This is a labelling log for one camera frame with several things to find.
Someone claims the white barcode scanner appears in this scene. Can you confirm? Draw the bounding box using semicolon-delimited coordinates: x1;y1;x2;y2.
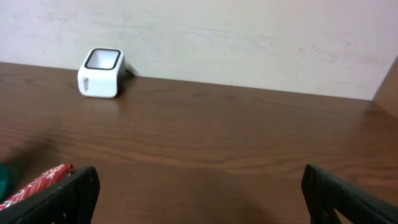
77;47;126;98

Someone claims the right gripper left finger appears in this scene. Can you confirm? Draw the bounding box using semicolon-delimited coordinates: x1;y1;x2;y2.
1;166;100;224

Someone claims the red orange chocolate bar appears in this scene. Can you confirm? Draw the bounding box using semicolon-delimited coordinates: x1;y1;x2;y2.
1;164;73;210

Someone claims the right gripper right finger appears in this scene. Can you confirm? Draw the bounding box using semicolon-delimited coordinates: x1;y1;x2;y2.
301;164;397;224

